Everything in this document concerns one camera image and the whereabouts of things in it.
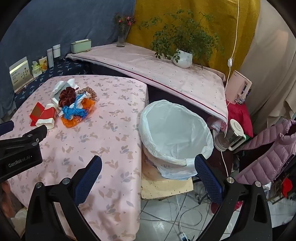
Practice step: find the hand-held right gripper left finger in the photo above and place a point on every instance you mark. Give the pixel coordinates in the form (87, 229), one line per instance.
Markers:
(89, 180)

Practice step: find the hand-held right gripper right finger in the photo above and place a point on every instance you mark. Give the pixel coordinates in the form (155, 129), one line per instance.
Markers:
(208, 180)

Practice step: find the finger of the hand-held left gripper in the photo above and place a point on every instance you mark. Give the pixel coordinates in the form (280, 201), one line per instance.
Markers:
(27, 139)
(6, 127)

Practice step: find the red packet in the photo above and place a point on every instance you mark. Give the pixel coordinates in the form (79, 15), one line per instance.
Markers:
(37, 112)

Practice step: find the red paper cup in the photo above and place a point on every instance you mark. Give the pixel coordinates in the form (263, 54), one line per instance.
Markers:
(48, 115)

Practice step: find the orange wrapper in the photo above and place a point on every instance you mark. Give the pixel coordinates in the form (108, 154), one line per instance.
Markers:
(74, 121)

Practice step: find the blue mesh ribbon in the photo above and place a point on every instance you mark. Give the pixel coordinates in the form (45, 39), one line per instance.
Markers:
(71, 112)

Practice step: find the trash bin with white liner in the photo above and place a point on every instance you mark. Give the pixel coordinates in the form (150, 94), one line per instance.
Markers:
(175, 129)

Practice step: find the white tissue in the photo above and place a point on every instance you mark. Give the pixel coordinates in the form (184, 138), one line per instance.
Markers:
(61, 85)

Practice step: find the brown patterned scrunchie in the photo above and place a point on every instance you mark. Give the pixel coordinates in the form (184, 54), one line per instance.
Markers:
(90, 92)

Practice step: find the dark brown side table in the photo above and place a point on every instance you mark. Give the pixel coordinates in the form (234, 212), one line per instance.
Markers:
(220, 162)

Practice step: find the cream foam board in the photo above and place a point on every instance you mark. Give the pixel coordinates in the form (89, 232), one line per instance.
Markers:
(166, 188)

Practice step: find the glass electric kettle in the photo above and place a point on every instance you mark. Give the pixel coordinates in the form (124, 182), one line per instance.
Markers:
(231, 136)

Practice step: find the white card box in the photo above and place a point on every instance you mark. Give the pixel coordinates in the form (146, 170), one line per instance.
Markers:
(20, 74)

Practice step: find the white power strip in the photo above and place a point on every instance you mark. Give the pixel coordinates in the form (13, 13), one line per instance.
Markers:
(183, 236)

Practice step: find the purple down jacket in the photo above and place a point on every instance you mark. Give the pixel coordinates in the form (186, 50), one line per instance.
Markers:
(266, 157)

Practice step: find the small green white box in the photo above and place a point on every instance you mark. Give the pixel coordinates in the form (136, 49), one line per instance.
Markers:
(36, 70)

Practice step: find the red cloth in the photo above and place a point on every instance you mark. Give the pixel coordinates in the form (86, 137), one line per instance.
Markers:
(240, 118)

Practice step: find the printed tin can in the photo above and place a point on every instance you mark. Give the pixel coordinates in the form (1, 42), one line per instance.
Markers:
(43, 63)

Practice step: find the slim white bottle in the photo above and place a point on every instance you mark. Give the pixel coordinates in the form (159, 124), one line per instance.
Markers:
(50, 59)

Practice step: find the navy floral cloth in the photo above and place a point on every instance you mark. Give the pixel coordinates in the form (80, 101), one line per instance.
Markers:
(67, 67)

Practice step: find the short white jar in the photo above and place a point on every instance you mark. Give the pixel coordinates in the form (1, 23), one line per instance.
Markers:
(56, 51)

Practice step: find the pale green tissue box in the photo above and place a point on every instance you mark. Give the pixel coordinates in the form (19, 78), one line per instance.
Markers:
(80, 47)

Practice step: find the blue backdrop cloth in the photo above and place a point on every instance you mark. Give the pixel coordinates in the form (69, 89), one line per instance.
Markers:
(57, 23)

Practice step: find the pink blanket with red stripe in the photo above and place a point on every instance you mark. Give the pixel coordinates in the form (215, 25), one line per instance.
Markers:
(161, 69)

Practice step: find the potted plant in white pot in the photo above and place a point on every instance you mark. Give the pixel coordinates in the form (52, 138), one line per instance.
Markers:
(185, 59)

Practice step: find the beige curtain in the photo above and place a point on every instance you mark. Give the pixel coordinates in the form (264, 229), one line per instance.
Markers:
(272, 69)

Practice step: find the glass vase with red flowers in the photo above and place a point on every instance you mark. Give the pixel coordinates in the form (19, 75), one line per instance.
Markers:
(120, 41)

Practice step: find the yellow backdrop cloth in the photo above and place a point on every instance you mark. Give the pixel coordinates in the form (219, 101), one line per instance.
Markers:
(219, 23)

